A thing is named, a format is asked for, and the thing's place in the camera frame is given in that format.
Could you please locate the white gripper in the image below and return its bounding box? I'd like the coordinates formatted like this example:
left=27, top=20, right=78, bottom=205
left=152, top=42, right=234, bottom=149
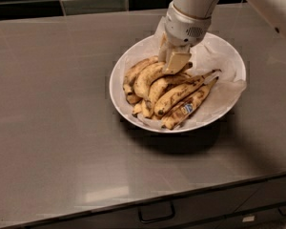
left=158, top=3, right=211, bottom=74

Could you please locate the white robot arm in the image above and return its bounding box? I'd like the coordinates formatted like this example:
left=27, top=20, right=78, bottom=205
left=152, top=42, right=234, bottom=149
left=158, top=0, right=286, bottom=74

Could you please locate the long-stemmed spotted banana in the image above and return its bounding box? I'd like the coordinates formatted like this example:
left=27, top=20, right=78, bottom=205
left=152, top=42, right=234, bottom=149
left=153, top=69, right=218, bottom=116

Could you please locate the white bowl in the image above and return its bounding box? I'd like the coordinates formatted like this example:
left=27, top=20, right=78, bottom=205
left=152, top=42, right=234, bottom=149
left=109, top=31, right=247, bottom=135

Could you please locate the small bottom banana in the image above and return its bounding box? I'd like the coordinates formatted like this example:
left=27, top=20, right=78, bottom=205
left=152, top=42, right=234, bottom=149
left=132, top=99, right=153, bottom=118

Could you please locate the stickered spotted banana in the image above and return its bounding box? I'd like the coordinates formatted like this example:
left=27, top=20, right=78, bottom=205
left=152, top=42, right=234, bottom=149
left=161, top=76, right=218, bottom=130

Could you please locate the white paper liner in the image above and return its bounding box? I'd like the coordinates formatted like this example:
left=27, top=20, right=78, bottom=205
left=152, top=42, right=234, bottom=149
left=124, top=18, right=246, bottom=132

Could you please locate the dark cabinet drawer front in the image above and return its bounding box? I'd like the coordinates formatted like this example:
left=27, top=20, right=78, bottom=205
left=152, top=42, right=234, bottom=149
left=21, top=174, right=286, bottom=229

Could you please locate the black drawer handle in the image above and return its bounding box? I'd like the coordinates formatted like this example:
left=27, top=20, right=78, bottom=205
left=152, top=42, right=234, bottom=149
left=138, top=201, right=175, bottom=224

